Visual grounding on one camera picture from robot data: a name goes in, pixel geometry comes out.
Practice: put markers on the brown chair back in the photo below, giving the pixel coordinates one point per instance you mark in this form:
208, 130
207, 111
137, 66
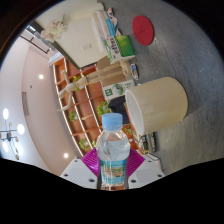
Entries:
103, 65

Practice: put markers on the flat round red coaster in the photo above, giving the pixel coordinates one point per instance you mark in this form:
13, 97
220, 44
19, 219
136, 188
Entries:
143, 30

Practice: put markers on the white tissue pack stack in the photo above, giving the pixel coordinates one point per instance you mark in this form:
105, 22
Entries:
104, 25

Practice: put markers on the green tissue box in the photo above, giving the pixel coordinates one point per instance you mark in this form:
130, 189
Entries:
121, 48

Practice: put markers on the window with grey curtain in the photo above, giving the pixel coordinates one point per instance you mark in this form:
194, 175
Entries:
33, 38

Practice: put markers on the round printed badge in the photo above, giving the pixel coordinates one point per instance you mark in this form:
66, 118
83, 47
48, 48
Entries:
134, 70
111, 12
115, 20

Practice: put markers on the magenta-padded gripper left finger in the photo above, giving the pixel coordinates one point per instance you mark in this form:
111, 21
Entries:
78, 173

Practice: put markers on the clear blue-capped water bottle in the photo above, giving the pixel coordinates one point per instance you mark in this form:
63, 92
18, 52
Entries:
113, 150

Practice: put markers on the cream ceramic mug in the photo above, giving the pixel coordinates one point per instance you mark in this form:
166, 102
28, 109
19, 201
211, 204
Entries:
160, 103

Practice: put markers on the white partition panel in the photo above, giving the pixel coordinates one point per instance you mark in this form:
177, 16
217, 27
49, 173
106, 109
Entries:
81, 40

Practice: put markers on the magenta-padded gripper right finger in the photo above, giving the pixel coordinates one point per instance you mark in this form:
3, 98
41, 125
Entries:
146, 172

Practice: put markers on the round ceiling lights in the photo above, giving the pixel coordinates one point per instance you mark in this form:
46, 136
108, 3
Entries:
20, 129

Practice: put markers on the wooden shelf unit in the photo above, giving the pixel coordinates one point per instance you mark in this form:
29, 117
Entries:
80, 113

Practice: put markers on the white vase with flowers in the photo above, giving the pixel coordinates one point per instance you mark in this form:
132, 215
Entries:
55, 30

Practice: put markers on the black branching ceiling lamp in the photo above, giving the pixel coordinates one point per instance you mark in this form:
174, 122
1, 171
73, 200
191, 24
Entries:
10, 136

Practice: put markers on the book stack with nebula cover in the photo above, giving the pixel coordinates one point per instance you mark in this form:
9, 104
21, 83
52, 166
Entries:
148, 141

